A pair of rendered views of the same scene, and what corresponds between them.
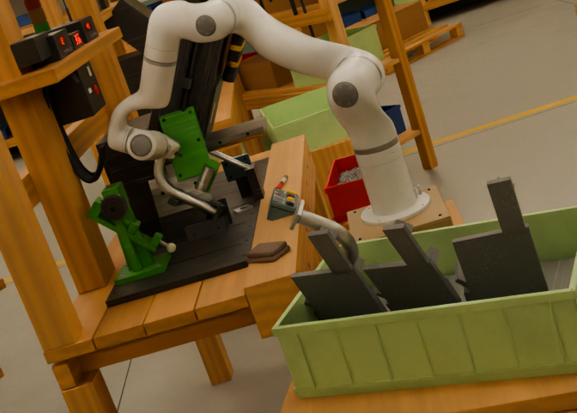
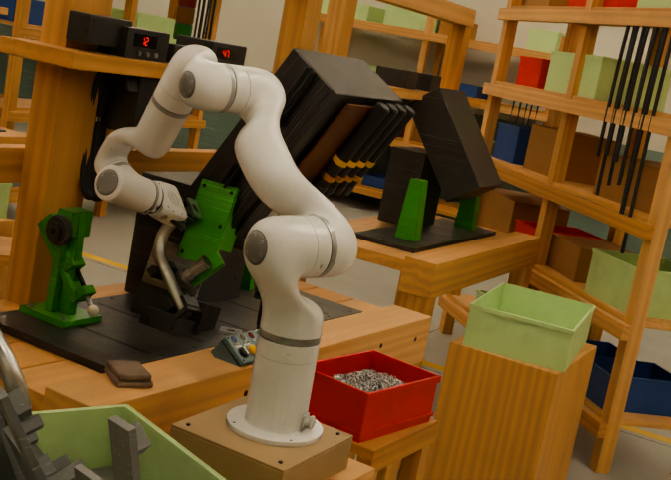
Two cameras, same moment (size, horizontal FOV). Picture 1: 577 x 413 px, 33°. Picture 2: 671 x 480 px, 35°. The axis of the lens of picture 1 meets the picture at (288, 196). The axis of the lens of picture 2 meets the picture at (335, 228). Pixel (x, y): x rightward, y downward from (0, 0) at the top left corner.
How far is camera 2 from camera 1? 124 cm
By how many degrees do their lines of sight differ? 23
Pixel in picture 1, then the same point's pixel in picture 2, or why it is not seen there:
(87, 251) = (30, 260)
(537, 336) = not seen: outside the picture
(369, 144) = (268, 326)
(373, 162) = (263, 351)
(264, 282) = (65, 396)
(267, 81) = (567, 268)
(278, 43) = (249, 150)
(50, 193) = (30, 181)
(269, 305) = not seen: hidden behind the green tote
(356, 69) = (287, 228)
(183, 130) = (214, 207)
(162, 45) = (168, 88)
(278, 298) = not seen: hidden behind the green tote
